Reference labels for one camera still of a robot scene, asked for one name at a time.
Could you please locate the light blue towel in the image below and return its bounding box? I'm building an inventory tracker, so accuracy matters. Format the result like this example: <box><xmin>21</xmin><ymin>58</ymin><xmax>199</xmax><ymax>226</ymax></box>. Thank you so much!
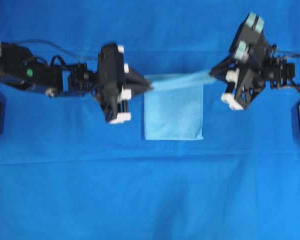
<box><xmin>143</xmin><ymin>70</ymin><xmax>215</xmax><ymax>141</ymax></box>

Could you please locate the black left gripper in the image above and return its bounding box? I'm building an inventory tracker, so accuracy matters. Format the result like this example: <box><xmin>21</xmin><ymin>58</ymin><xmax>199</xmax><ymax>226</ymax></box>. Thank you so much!
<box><xmin>95</xmin><ymin>43</ymin><xmax>153</xmax><ymax>124</ymax></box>

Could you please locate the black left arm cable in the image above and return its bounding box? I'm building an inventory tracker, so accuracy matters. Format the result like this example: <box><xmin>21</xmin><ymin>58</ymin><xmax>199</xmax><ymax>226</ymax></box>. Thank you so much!
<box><xmin>14</xmin><ymin>39</ymin><xmax>101</xmax><ymax>62</ymax></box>

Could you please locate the dark blue table cloth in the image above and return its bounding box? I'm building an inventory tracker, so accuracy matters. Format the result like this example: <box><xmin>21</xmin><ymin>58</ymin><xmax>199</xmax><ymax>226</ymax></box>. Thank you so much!
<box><xmin>0</xmin><ymin>0</ymin><xmax>300</xmax><ymax>240</ymax></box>

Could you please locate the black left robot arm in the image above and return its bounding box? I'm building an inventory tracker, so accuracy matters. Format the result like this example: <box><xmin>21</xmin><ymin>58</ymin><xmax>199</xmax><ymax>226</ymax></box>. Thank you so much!
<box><xmin>0</xmin><ymin>42</ymin><xmax>153</xmax><ymax>124</ymax></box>

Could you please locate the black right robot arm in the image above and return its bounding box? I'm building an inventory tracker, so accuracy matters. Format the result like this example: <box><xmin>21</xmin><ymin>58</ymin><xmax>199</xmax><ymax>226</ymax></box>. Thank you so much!
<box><xmin>209</xmin><ymin>41</ymin><xmax>300</xmax><ymax>111</ymax></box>

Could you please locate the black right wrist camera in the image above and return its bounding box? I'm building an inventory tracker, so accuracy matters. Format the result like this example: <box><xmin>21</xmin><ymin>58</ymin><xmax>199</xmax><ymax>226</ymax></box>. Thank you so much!
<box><xmin>229</xmin><ymin>12</ymin><xmax>271</xmax><ymax>69</ymax></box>

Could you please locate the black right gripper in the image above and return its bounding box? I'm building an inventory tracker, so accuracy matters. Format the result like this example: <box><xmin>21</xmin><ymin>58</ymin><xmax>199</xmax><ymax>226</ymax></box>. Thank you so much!
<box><xmin>209</xmin><ymin>55</ymin><xmax>266</xmax><ymax>111</ymax></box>

